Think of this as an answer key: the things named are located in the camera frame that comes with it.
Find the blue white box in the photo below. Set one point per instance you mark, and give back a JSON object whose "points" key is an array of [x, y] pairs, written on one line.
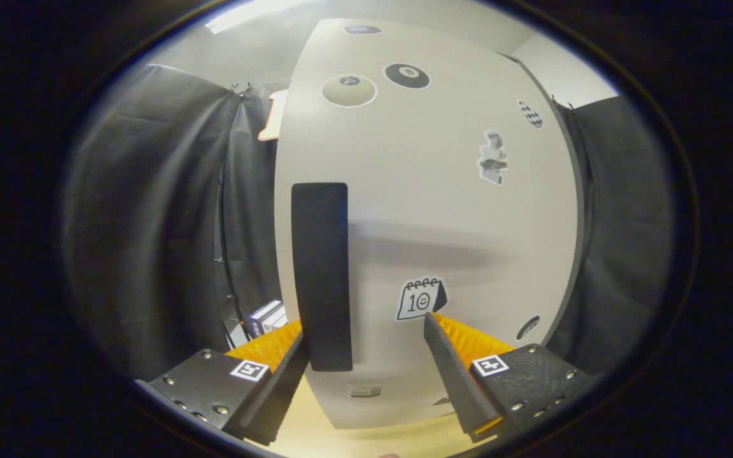
{"points": [[277, 320], [261, 318]]}

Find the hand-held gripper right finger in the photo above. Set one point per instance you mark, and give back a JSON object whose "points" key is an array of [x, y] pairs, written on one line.
{"points": [[455, 375]]}

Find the black backdrop cloth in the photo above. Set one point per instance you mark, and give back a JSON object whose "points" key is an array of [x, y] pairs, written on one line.
{"points": [[150, 222]]}

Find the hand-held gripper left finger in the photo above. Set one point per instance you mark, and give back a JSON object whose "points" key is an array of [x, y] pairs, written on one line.
{"points": [[277, 394]]}

